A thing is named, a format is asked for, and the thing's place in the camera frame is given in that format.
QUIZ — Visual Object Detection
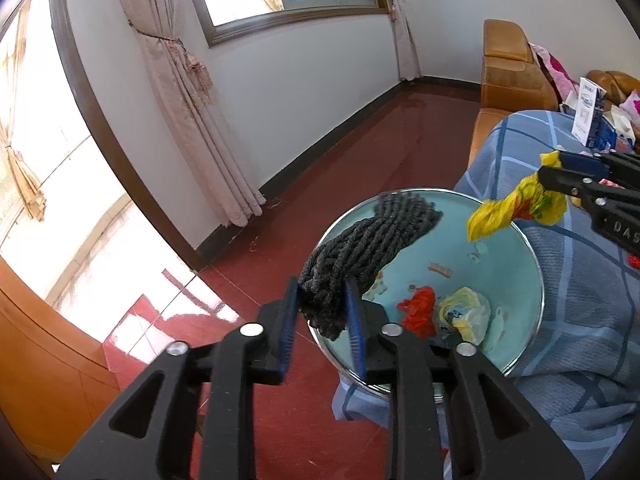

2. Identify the blue plaid tablecloth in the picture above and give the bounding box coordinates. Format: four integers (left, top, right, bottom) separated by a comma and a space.
330, 110, 640, 480

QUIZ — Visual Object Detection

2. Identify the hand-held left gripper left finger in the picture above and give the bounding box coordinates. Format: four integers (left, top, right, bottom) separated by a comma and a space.
52, 275, 301, 480

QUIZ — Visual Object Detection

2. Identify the white yellow plastic bag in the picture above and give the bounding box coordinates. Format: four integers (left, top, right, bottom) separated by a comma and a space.
437, 286, 493, 346

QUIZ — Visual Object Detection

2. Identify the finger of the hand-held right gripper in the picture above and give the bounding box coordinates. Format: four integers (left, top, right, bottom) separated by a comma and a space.
537, 166, 640, 208
559, 151, 640, 183

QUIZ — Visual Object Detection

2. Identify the orange leather sofa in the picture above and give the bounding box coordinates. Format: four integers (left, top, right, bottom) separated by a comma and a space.
587, 70, 640, 111

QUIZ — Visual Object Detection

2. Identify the grey yarn bundle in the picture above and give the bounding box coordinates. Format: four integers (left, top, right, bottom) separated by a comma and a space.
298, 192, 443, 339

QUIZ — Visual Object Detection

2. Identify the tall white blue carton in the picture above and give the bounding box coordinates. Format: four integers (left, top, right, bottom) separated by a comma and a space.
571, 77, 607, 145

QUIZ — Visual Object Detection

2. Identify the brown wooden door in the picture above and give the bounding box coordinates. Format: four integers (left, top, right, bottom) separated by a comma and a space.
0, 255, 121, 461

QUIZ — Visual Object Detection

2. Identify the yellow sheer curtain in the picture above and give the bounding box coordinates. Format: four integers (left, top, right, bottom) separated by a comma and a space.
0, 105, 47, 221

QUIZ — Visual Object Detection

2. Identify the orange red snack wrapper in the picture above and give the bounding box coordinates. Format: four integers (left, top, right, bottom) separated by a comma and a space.
397, 286, 438, 343

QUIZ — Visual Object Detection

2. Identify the dark wooden door frame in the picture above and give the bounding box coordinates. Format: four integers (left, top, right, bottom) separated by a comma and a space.
0, 0, 206, 273

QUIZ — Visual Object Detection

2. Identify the pink floral pillow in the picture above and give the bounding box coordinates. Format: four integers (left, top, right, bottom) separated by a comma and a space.
620, 89, 640, 126
529, 42, 581, 106

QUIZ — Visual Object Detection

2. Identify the orange leather armchair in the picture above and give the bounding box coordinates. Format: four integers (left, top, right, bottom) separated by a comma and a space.
465, 19, 560, 173

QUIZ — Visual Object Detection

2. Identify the blue carton with orange label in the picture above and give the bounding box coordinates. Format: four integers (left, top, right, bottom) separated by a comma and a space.
587, 110, 621, 153

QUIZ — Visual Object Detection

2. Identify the wide pink curtain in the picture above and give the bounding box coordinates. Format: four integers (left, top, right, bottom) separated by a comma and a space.
107, 0, 266, 228

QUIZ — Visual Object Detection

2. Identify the narrow pink curtain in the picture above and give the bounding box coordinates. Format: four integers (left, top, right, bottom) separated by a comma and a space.
375, 0, 423, 81

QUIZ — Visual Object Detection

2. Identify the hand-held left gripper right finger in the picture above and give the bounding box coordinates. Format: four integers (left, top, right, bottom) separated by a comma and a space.
346, 276, 586, 480

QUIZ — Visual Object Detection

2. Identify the teal enamel bowl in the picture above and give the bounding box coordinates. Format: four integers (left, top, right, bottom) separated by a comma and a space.
300, 187, 545, 391

